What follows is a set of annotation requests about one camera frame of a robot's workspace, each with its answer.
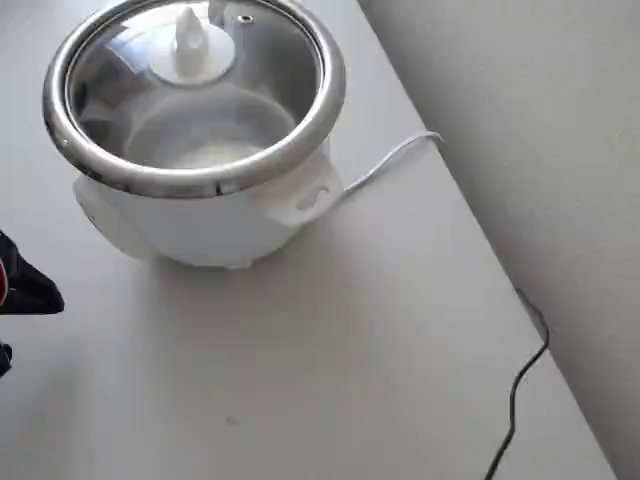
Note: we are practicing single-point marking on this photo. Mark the stainless steel inner pot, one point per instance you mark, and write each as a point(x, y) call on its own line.
point(280, 105)

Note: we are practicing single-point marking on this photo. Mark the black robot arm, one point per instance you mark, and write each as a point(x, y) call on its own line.
point(4, 360)

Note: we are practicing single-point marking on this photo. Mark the black wrist camera mount plate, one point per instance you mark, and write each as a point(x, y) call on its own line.
point(30, 290)

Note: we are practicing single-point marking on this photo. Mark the white electric rice cooker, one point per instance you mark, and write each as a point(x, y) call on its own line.
point(210, 235)

